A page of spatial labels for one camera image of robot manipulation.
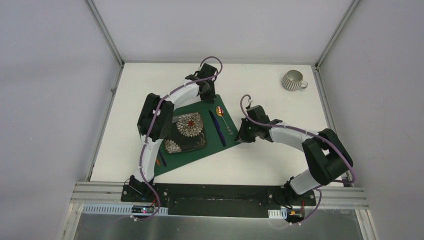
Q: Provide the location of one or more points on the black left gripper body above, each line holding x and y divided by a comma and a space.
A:
205, 91

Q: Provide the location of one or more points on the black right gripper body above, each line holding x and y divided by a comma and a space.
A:
248, 132

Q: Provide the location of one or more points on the gold copper spoon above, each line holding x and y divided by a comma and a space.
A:
220, 112

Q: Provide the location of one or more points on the green placemat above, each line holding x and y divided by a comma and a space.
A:
213, 146

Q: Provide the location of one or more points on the blue plastic knife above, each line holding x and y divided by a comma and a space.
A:
218, 129

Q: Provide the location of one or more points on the black floral square plate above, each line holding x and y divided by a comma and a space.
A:
187, 134

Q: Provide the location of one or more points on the grey ribbed mug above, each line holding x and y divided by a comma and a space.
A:
293, 80

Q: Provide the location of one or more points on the purple metallic fork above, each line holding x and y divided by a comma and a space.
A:
162, 159

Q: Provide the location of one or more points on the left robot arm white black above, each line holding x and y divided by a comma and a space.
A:
155, 121

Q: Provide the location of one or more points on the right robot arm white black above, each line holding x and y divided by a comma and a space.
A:
325, 155

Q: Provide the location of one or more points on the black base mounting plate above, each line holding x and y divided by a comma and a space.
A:
208, 200

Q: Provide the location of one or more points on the right electronics board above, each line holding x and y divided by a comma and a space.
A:
295, 214

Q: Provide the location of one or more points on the electronics board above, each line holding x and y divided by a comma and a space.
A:
295, 214
142, 209

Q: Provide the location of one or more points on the left electronics board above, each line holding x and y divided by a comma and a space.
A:
142, 209

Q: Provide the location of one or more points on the aluminium frame rail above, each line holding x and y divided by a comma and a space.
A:
346, 197

